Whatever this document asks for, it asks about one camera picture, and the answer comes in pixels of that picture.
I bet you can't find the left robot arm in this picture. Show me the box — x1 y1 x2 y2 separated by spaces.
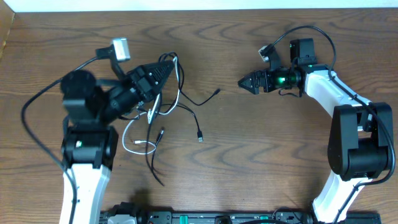
60 60 175 223

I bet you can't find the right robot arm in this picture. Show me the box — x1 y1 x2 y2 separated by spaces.
238 39 395 223

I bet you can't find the white usb cable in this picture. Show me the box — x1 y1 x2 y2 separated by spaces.
121 55 182 156

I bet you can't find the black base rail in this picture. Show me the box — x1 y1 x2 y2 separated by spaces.
99 202 382 224

